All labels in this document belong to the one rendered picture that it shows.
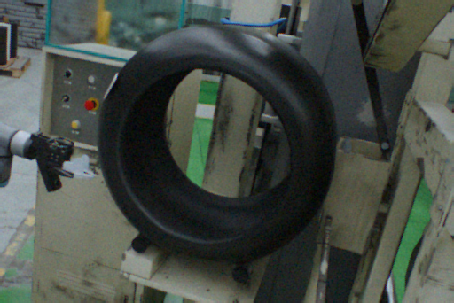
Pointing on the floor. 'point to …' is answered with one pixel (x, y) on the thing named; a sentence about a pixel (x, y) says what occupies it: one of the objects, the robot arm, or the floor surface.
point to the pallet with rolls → (9, 35)
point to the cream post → (236, 114)
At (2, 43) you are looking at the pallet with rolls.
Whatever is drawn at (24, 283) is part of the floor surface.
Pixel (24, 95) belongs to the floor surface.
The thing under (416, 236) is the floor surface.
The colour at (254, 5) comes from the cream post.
